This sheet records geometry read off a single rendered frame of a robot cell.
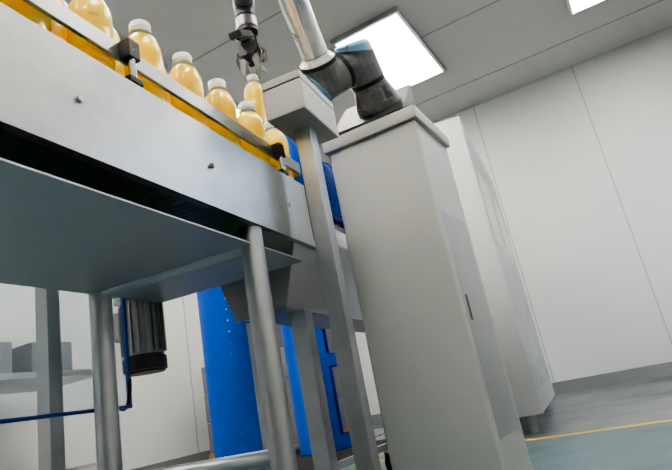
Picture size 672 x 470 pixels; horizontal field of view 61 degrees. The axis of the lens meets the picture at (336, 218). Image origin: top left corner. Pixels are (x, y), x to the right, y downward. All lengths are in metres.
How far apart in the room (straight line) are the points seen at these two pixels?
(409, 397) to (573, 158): 5.31
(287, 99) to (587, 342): 5.41
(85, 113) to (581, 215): 6.00
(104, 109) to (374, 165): 1.00
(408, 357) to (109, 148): 1.03
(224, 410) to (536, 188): 5.08
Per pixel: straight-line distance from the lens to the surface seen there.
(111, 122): 0.88
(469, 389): 1.55
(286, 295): 1.50
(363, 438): 1.21
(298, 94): 1.31
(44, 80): 0.82
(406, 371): 1.60
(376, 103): 1.87
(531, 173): 6.71
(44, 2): 0.93
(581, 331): 6.41
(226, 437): 2.20
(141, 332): 1.58
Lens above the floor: 0.37
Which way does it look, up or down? 18 degrees up
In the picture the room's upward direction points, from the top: 11 degrees counter-clockwise
